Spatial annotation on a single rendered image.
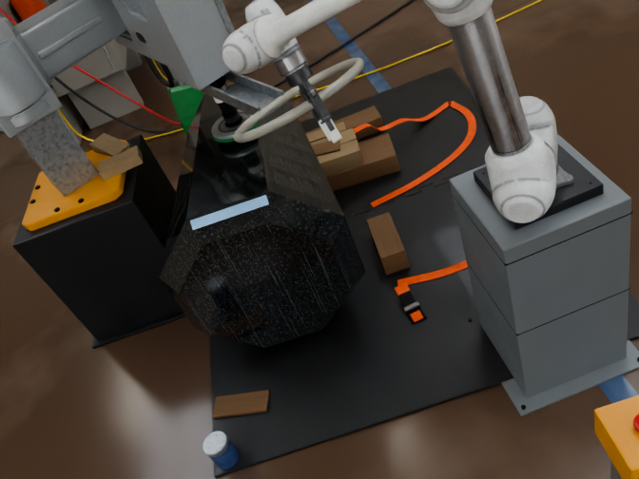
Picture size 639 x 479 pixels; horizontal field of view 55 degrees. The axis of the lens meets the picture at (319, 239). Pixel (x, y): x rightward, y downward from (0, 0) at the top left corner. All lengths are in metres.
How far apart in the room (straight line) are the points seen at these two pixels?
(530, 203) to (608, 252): 0.49
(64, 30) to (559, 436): 2.53
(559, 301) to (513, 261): 0.29
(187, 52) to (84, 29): 0.66
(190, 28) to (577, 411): 1.98
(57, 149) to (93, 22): 0.58
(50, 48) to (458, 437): 2.27
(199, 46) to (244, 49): 0.89
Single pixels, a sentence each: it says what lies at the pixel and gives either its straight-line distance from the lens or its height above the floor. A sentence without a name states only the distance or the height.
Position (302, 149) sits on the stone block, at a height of 0.66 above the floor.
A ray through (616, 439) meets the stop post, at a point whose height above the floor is 1.08.
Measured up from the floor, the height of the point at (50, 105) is 1.18.
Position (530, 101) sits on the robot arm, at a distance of 1.84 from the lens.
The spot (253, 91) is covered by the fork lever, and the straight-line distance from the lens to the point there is 2.45.
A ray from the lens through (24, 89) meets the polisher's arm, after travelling 2.83.
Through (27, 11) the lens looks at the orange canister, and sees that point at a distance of 5.57.
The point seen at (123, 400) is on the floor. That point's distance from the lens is 3.13.
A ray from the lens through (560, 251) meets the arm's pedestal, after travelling 1.94.
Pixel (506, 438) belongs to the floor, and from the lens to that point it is 2.39.
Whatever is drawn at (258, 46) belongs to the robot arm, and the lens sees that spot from 1.61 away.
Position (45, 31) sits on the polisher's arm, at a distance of 2.92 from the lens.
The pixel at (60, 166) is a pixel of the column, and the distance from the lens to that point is 3.03.
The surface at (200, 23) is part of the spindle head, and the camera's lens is 2.46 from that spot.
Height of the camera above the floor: 2.11
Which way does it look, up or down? 40 degrees down
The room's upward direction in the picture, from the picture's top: 23 degrees counter-clockwise
